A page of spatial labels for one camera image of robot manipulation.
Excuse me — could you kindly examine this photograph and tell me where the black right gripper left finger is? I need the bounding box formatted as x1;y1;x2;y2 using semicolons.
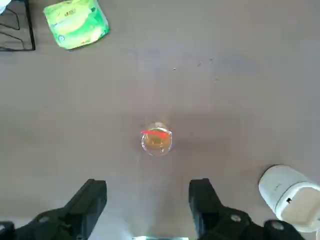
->
0;178;108;240

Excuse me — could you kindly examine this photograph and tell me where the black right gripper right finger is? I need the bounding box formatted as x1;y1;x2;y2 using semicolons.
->
188;177;305;240

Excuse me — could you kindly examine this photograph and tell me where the clear measuring cup amber solution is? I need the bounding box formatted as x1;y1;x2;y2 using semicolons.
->
140;121;174;158

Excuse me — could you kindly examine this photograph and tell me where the red stirring rod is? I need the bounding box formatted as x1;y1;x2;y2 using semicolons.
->
141;130;169;140

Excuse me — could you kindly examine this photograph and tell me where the white trash can with lid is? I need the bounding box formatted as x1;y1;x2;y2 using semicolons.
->
257;164;320;233

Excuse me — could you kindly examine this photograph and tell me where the black wire rack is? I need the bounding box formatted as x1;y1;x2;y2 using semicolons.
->
0;0;36;52

